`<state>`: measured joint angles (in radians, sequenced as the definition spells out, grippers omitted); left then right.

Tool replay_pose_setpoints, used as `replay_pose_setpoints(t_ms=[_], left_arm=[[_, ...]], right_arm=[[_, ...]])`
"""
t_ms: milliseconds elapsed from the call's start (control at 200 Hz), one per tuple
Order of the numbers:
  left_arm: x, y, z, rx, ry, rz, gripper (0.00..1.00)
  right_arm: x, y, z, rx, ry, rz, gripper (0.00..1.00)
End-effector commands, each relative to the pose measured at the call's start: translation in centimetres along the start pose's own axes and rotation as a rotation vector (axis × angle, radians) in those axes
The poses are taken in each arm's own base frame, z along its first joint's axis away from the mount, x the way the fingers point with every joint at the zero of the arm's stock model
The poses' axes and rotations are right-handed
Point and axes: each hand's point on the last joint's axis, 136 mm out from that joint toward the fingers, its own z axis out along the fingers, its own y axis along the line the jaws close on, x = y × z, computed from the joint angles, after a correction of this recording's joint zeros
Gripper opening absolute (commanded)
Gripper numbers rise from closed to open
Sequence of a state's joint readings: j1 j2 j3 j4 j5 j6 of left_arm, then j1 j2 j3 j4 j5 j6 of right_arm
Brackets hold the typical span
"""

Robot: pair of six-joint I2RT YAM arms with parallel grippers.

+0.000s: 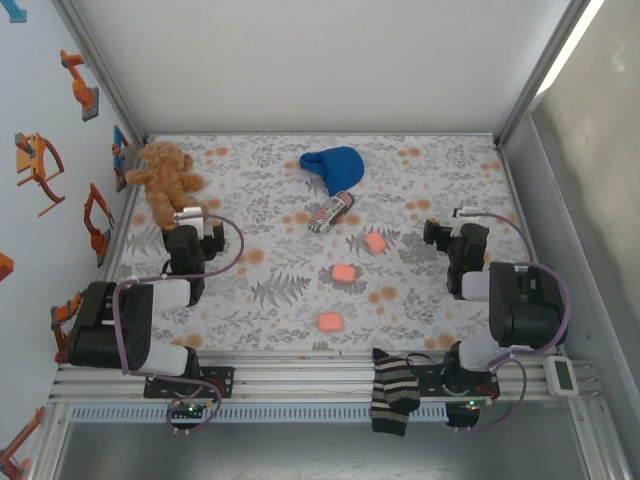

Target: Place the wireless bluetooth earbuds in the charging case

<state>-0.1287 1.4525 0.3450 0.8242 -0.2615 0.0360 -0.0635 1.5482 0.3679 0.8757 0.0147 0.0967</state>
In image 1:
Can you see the thin aluminium mat rail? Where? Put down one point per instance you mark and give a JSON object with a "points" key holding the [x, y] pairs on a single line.
{"points": [[320, 134]]}

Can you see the blue orange wall sticker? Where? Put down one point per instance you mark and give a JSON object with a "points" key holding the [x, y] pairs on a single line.
{"points": [[120, 150]]}

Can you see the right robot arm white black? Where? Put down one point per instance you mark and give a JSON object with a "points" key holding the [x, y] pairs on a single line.
{"points": [[525, 320]]}

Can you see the black beige striped sock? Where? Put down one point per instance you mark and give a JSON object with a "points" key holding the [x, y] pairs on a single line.
{"points": [[395, 390]]}

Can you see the small circuit board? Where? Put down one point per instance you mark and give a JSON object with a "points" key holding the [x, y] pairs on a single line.
{"points": [[472, 404], [190, 411]]}

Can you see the orange claw machine sticker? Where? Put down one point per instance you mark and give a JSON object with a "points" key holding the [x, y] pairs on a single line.
{"points": [[35, 167]]}

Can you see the blue fabric cap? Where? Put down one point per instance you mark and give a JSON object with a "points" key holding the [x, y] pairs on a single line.
{"points": [[340, 167]]}

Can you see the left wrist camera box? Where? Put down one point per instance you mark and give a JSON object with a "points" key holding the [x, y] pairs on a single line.
{"points": [[192, 218]]}

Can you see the aluminium frame post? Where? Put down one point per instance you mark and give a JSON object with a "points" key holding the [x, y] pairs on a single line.
{"points": [[103, 70], [537, 75]]}

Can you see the pink earbud charging case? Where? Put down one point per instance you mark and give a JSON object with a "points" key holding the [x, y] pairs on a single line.
{"points": [[344, 273], [331, 322], [375, 242]]}

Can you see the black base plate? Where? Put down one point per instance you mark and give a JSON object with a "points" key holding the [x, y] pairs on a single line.
{"points": [[222, 377], [430, 380]]}

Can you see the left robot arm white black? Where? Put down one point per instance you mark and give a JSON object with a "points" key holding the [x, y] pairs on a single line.
{"points": [[160, 355]]}

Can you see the white digital timer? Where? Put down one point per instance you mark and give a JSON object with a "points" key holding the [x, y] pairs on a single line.
{"points": [[561, 375]]}

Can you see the aluminium table edge rail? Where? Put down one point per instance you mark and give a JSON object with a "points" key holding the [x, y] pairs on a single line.
{"points": [[300, 380]]}

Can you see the brown teddy bear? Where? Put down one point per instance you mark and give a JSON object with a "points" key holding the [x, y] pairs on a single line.
{"points": [[165, 175]]}

